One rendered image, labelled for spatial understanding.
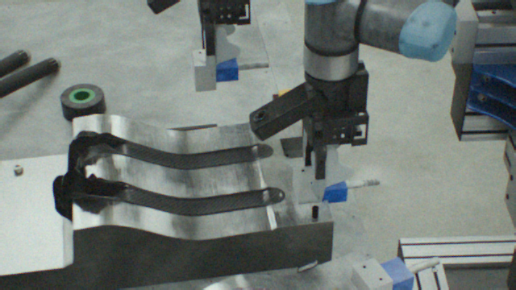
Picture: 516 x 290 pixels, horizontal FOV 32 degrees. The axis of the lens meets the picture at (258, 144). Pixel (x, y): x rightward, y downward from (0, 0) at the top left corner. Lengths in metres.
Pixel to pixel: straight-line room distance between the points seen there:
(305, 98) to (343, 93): 0.05
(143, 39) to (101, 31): 0.10
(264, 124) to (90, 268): 0.33
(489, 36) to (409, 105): 1.47
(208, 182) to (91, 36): 0.63
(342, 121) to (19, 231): 0.51
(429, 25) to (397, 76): 2.11
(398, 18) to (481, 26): 0.52
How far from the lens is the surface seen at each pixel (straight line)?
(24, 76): 1.76
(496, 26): 1.64
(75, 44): 1.92
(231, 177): 1.41
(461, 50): 1.65
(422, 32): 1.12
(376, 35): 1.14
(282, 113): 1.25
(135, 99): 1.74
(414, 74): 3.24
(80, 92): 1.72
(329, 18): 1.16
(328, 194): 1.36
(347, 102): 1.26
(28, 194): 1.47
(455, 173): 2.83
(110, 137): 1.43
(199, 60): 1.54
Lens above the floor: 1.81
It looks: 39 degrees down
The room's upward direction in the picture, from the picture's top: 1 degrees counter-clockwise
